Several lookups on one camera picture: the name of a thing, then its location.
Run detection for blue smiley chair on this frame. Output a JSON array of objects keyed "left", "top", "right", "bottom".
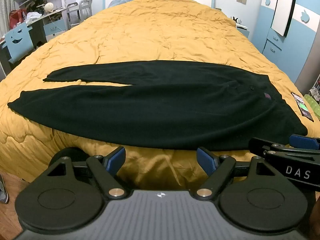
[{"left": 0, "top": 21, "right": 35, "bottom": 77}]

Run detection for black smartphone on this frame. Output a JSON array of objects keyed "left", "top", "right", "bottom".
[{"left": 291, "top": 92, "right": 314, "bottom": 123}]

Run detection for blue nightstand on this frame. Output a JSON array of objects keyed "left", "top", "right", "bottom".
[{"left": 235, "top": 23, "right": 250, "bottom": 39}]

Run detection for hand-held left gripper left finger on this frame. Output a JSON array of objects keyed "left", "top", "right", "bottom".
[{"left": 46, "top": 146, "right": 126, "bottom": 200}]

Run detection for grey chair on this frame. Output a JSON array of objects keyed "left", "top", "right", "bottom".
[
  {"left": 79, "top": 0, "right": 93, "bottom": 20},
  {"left": 66, "top": 2, "right": 80, "bottom": 29}
]

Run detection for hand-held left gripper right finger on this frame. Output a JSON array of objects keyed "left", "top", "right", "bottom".
[{"left": 197, "top": 147, "right": 275, "bottom": 200}]

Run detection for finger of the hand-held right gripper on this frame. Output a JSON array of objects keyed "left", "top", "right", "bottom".
[
  {"left": 289, "top": 134, "right": 320, "bottom": 150},
  {"left": 249, "top": 137, "right": 320, "bottom": 159}
]

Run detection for desk with blue drawer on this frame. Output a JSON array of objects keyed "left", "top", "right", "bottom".
[{"left": 25, "top": 6, "right": 68, "bottom": 43}]

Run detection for red bag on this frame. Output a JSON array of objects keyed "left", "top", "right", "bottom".
[{"left": 9, "top": 9, "right": 28, "bottom": 28}]

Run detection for white black-edged panel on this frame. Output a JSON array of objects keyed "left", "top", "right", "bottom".
[{"left": 271, "top": 0, "right": 299, "bottom": 37}]

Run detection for green plastic object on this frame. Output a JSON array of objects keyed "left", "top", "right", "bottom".
[{"left": 304, "top": 94, "right": 320, "bottom": 117}]

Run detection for white plastic bag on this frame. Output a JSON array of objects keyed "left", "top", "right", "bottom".
[{"left": 26, "top": 11, "right": 42, "bottom": 23}]

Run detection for blue wardrobe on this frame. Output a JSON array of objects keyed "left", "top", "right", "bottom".
[{"left": 252, "top": 0, "right": 320, "bottom": 85}]

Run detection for black pants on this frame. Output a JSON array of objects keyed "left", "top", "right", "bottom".
[{"left": 7, "top": 60, "right": 308, "bottom": 151}]

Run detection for yellow quilt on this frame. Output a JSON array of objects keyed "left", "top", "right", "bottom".
[{"left": 0, "top": 0, "right": 320, "bottom": 190}]

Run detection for grey shoe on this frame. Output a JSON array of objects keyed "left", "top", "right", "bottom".
[{"left": 0, "top": 174, "right": 10, "bottom": 204}]

